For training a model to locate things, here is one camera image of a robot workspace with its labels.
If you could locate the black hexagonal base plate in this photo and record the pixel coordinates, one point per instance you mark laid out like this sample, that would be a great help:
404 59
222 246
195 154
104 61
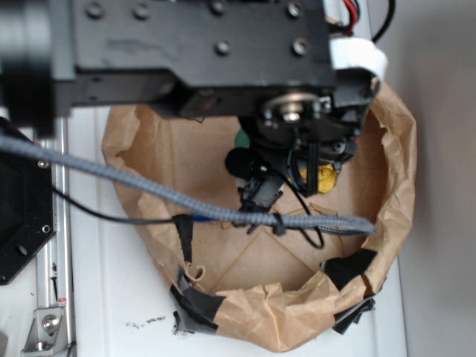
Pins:
27 212

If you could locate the aluminium extrusion rail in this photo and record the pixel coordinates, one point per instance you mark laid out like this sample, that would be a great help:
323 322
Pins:
54 274

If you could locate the white tape wrap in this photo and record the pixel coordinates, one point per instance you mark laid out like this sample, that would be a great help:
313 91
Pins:
353 52

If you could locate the green foam ball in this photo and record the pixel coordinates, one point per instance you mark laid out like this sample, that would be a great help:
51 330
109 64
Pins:
241 140

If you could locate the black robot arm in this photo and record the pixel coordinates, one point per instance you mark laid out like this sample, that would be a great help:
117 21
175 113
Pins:
299 84

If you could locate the yellow microfiber cloth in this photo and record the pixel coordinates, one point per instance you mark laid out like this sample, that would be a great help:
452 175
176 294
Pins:
327 178

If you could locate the brown paper bag tray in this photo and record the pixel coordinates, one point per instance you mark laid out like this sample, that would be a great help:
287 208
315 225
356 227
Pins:
276 292

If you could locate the metal corner bracket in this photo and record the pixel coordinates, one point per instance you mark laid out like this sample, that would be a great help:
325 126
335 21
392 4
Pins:
48 333

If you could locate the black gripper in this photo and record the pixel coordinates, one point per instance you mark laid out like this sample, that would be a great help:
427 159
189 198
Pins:
295 135

